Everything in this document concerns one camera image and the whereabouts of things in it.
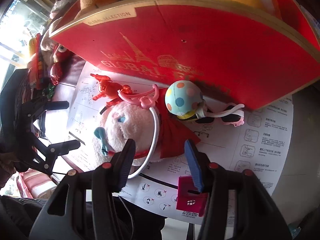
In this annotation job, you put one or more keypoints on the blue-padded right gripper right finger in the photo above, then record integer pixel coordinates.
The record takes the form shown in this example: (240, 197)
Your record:
(212, 179)

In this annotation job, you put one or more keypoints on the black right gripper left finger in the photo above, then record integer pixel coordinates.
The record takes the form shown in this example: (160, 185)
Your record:
(109, 178)

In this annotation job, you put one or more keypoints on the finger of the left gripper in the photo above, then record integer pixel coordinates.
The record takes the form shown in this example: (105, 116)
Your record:
(35, 109)
(42, 158)

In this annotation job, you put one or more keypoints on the red bow headband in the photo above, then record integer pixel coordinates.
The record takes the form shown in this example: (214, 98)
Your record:
(173, 134)

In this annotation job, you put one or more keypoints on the white plush bear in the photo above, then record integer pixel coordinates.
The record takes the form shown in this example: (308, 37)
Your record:
(121, 122)

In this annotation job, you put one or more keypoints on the red plush toy pile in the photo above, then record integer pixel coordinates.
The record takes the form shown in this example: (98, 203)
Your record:
(45, 65)

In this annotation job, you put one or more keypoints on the white instruction sheet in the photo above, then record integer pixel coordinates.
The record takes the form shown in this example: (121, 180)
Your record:
(261, 144)

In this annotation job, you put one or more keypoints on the pink heart sunglasses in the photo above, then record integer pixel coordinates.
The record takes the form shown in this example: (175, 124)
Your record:
(232, 115)

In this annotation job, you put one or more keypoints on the white thin headband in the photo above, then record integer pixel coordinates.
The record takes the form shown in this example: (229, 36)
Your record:
(152, 147)

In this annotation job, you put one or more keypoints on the polka dot bee plush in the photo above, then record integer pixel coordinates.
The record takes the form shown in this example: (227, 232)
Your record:
(183, 98)

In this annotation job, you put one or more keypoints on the red gift box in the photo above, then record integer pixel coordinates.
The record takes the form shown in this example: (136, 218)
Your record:
(233, 52)

